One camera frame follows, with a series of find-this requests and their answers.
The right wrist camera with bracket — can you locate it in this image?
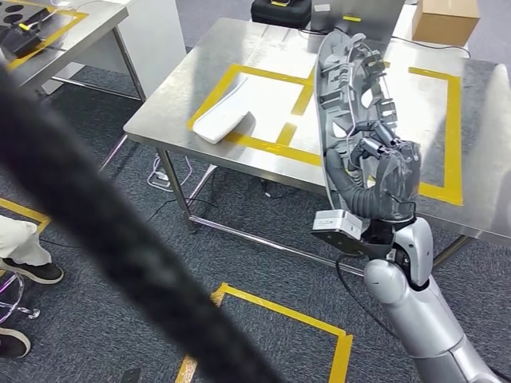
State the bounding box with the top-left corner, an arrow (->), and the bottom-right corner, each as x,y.
311,209 -> 396,260

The yellow tape on workbench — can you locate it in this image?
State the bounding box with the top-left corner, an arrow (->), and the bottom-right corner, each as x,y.
186,63 -> 464,207

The black ribbed hose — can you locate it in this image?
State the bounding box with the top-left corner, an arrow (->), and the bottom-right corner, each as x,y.
0,65 -> 288,383

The silver laptop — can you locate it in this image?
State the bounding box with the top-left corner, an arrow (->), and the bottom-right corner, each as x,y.
310,0 -> 406,45

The grey plastic wheel hubcap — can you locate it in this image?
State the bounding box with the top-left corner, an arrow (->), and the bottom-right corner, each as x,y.
314,30 -> 422,219

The black object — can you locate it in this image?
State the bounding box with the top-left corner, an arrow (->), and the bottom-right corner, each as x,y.
250,0 -> 312,30

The brown cardboard box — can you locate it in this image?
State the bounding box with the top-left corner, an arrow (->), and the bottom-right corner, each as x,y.
411,0 -> 481,48

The yellow floor tape square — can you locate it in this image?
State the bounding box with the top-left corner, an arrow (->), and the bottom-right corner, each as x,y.
0,198 -> 51,278
174,282 -> 354,383

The white panel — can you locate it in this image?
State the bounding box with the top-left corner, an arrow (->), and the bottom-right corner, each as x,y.
40,0 -> 189,100

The stainless steel table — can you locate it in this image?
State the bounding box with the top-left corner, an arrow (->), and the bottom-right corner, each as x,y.
0,0 -> 146,101

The metal caster base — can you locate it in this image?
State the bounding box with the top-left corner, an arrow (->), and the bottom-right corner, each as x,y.
0,272 -> 41,326

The yellow tape on steel table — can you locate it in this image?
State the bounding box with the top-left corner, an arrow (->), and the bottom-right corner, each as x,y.
5,0 -> 88,73

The black laptop cable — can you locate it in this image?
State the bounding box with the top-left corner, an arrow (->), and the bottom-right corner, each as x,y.
391,34 -> 472,60

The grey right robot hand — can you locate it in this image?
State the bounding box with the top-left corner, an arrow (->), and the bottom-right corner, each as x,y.
325,120 -> 423,223

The person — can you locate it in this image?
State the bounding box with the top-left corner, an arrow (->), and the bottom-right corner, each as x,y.
0,214 -> 64,361

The black floor cable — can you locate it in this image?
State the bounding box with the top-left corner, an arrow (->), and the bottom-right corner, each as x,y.
145,196 -> 218,223

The pale workbench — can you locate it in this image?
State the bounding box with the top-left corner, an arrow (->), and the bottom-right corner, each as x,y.
122,17 -> 511,277

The black device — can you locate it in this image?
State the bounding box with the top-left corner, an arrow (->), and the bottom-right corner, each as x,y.
0,6 -> 52,58

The white flat part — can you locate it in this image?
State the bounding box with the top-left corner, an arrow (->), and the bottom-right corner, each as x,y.
192,75 -> 256,145

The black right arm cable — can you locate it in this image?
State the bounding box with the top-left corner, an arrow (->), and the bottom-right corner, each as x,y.
335,253 -> 400,339

